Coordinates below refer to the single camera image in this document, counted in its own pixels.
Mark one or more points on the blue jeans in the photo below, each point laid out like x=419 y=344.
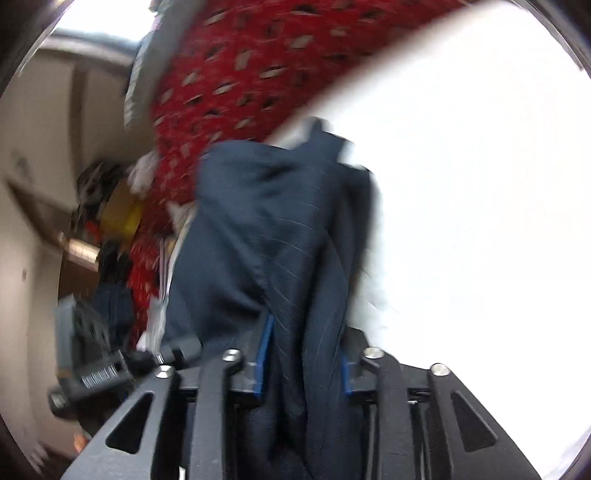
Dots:
x=113 y=304

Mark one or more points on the grey pillow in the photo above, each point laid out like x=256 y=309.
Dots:
x=143 y=69

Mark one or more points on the navy pinstriped jacket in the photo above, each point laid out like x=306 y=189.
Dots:
x=258 y=230

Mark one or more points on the clear plastic packets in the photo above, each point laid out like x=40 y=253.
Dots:
x=157 y=318

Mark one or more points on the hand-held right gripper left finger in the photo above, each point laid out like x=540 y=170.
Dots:
x=265 y=344

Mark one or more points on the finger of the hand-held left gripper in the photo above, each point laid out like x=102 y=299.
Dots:
x=178 y=350

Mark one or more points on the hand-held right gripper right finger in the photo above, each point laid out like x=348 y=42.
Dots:
x=347 y=376

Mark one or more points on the brown wooden cabinet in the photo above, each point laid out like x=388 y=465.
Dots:
x=76 y=277

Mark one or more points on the white printed bag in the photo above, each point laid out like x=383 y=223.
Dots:
x=180 y=214

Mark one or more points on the red penguin print blanket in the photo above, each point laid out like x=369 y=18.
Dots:
x=258 y=60

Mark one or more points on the white plastic bag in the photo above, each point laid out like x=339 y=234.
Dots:
x=143 y=173

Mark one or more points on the black clothes heap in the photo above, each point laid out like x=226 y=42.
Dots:
x=113 y=263

